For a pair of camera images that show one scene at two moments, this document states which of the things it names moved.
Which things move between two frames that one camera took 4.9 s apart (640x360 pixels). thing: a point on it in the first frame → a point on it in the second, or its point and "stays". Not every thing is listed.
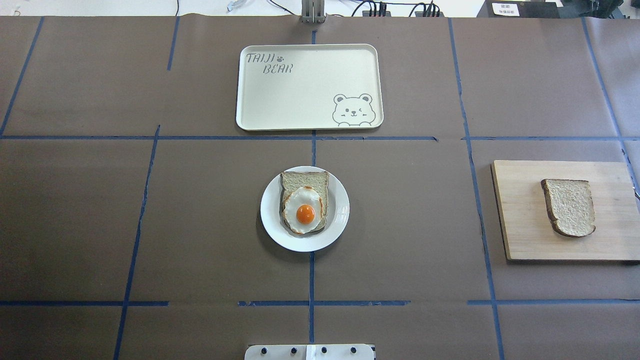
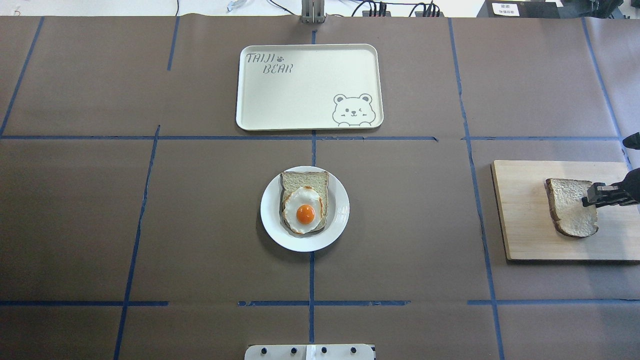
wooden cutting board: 528,232 stays
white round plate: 337,216 → 272,215
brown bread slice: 570,206 stays
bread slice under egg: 291,181 stays
